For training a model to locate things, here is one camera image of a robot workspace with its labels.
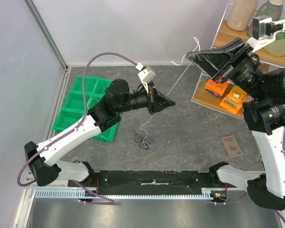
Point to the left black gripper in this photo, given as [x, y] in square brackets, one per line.
[156, 101]

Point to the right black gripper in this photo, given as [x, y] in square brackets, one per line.
[234, 65]

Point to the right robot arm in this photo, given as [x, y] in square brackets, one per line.
[264, 115]

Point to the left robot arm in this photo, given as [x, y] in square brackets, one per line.
[45, 158]

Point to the orange yellow snack box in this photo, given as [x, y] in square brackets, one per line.
[234, 100]

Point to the beige pump bottle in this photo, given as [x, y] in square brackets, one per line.
[241, 14]

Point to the light green pump bottle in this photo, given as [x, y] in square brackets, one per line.
[277, 48]

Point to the grey-green pump bottle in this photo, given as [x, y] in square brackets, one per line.
[272, 8]

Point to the white wire shelf rack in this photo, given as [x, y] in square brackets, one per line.
[270, 88]

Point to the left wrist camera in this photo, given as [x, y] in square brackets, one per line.
[146, 75]

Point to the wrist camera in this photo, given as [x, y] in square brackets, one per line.
[146, 75]
[264, 31]

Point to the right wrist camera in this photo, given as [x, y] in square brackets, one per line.
[264, 31]

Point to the slotted cable duct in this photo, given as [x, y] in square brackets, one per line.
[83, 195]

